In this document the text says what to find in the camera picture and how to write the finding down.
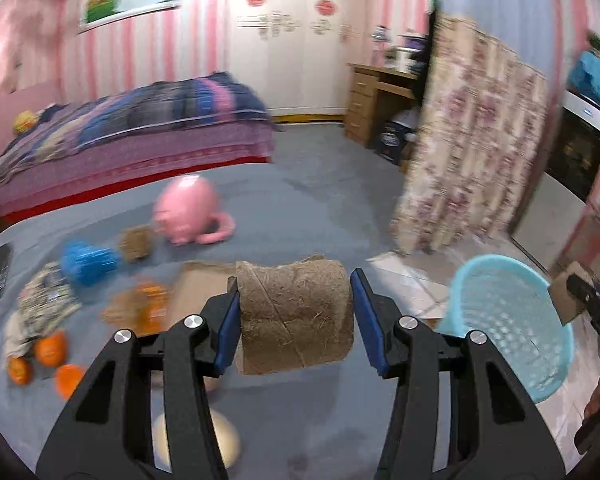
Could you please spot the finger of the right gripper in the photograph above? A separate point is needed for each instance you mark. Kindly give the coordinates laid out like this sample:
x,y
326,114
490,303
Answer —
x,y
586,294

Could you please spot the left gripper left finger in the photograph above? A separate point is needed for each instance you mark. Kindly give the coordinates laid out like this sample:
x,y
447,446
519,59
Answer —
x,y
104,430

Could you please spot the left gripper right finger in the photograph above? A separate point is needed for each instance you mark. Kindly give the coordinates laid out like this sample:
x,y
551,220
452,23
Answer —
x,y
459,412

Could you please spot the orange plastic lid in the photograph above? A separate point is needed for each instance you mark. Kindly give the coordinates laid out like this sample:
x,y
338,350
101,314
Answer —
x,y
67,378

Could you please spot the light blue plastic basket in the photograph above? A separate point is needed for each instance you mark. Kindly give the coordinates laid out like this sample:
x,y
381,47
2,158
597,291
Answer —
x,y
510,303

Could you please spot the orange tangerine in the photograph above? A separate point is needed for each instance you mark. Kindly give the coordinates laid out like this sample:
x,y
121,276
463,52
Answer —
x,y
19,370
51,351

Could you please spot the orange tangerine front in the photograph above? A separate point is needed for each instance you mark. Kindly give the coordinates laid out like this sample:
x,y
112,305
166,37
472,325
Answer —
x,y
19,370

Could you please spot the orange snack wrapper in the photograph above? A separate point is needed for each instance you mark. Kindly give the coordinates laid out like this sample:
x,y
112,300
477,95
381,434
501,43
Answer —
x,y
141,308

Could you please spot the blue plastic bag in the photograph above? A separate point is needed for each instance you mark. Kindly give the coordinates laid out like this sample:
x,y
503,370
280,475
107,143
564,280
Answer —
x,y
86,265

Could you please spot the small brown paper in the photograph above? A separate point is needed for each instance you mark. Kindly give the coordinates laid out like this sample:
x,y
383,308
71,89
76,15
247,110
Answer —
x,y
136,243

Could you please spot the cardboard tube front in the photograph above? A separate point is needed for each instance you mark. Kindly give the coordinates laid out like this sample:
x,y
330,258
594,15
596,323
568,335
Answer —
x,y
293,316

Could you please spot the patterned fabric pouch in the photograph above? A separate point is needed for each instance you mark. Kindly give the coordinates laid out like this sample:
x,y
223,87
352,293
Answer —
x,y
45,301

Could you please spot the brown phone case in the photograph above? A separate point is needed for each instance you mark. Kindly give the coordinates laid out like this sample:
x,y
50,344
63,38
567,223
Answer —
x,y
197,282

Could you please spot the floral curtain right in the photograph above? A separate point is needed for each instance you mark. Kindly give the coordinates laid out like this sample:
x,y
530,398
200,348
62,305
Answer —
x,y
481,122

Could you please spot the blue cloth on refrigerator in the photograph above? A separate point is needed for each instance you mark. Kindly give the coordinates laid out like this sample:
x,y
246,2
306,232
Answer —
x,y
585,76

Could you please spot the potted plant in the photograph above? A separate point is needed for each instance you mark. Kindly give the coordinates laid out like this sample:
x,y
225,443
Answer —
x,y
593,39

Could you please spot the black box under desk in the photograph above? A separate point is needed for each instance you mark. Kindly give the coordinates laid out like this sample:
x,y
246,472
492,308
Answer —
x,y
392,140

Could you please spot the bed with plaid quilt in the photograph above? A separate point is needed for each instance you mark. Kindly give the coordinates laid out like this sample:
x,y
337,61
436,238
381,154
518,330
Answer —
x,y
78,151

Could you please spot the wooden desk with drawers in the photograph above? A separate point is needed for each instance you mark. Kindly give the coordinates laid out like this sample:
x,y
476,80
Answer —
x,y
376,94

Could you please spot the yellow duck plush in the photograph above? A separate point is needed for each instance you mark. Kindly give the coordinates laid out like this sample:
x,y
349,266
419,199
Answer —
x,y
25,122

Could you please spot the pink window curtain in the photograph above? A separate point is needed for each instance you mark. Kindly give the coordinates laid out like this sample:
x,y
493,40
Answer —
x,y
28,43

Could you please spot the white wardrobe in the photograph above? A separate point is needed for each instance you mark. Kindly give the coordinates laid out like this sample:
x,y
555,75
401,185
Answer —
x,y
296,54

